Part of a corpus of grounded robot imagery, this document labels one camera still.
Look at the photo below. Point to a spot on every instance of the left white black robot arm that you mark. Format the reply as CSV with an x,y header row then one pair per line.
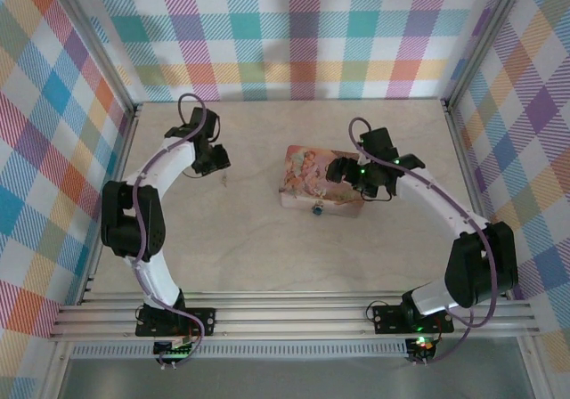
x,y
153,279

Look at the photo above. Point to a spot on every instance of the grey metal panel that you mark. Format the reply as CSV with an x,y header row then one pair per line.
x,y
289,379

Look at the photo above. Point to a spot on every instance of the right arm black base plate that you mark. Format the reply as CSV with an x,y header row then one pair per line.
x,y
387,321

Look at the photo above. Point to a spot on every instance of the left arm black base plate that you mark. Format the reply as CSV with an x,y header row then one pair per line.
x,y
206,323

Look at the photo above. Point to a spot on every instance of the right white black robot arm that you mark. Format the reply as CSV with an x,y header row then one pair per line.
x,y
441,203

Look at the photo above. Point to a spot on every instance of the aluminium mounting rail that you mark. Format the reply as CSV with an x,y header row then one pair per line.
x,y
289,319

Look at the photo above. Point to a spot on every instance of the aluminium side rail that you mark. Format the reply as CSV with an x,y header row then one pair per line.
x,y
120,158
469,172

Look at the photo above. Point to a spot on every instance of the pink fairy picture tin box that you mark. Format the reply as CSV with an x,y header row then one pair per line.
x,y
307,181

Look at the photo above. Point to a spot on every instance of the aluminium corner post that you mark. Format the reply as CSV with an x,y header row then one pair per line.
x,y
490,38
98,47

